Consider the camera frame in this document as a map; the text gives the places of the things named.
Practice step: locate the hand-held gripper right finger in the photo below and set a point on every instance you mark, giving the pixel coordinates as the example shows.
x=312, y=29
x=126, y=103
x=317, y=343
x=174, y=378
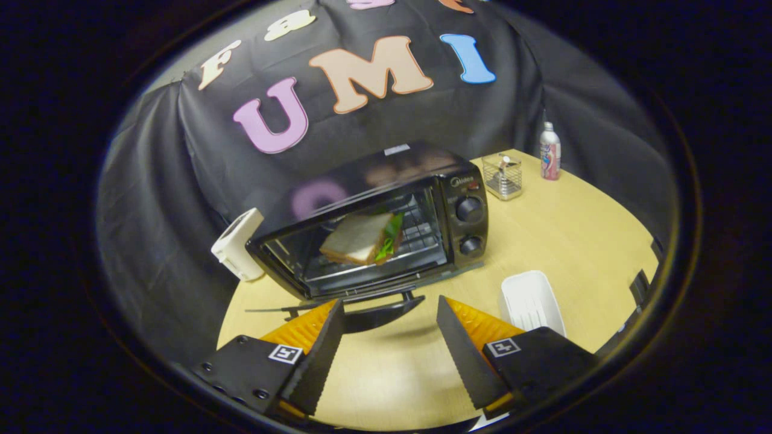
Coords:
x=467, y=355

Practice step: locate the white plastic tray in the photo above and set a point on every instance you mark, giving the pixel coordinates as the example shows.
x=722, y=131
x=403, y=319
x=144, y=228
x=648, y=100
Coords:
x=531, y=301

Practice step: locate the sandwich with lettuce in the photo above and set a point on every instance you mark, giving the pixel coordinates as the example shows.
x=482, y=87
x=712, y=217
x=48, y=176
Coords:
x=356, y=238

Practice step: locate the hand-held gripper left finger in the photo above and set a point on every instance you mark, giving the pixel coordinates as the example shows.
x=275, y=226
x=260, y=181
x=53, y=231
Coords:
x=319, y=361

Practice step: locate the black backdrop cloth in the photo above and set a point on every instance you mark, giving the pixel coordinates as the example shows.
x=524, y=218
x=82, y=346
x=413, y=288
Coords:
x=163, y=181

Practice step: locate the black toaster oven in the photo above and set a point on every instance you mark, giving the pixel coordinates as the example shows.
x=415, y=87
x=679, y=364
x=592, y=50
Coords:
x=464, y=235

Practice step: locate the white pop-up toaster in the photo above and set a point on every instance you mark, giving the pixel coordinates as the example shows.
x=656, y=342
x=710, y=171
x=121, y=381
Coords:
x=238, y=247

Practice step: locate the small black block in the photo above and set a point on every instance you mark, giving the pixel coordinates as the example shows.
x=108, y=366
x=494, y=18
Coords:
x=639, y=289

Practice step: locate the white pink-label bottle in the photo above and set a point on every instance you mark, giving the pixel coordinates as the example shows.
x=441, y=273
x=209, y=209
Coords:
x=550, y=154

